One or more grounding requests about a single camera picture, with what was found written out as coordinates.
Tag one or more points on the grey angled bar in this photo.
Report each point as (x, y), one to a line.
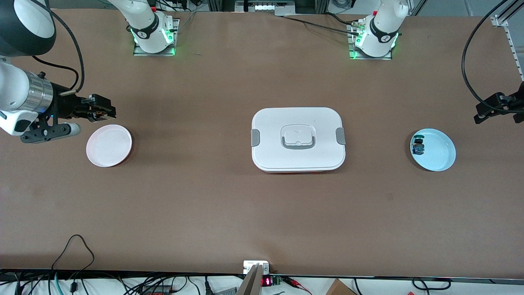
(250, 284)

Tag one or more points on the white lunch box grey clips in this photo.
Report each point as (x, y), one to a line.
(270, 123)

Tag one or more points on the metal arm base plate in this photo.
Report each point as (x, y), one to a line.
(370, 58)
(141, 53)

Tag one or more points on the orange black switch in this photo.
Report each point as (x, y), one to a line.
(99, 112)

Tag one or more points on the red clip leads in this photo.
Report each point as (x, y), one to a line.
(297, 282)

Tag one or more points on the pink round plate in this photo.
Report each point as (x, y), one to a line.
(108, 147)

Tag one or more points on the red digit display module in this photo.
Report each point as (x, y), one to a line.
(267, 282)

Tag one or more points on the blue black switch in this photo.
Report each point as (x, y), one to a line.
(418, 148)

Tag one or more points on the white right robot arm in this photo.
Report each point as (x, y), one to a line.
(16, 86)

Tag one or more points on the light blue round plate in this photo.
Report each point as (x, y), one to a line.
(440, 153)

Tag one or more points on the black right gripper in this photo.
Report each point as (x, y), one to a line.
(65, 107)

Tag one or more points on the aluminium table edge rail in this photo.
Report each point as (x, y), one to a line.
(499, 20)

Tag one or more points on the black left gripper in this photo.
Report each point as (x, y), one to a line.
(496, 104)

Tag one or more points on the white lit power unit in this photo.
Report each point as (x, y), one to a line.
(264, 6)

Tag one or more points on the white socket block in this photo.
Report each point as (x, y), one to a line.
(250, 265)

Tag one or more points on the brown cardboard box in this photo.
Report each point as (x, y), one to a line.
(339, 289)

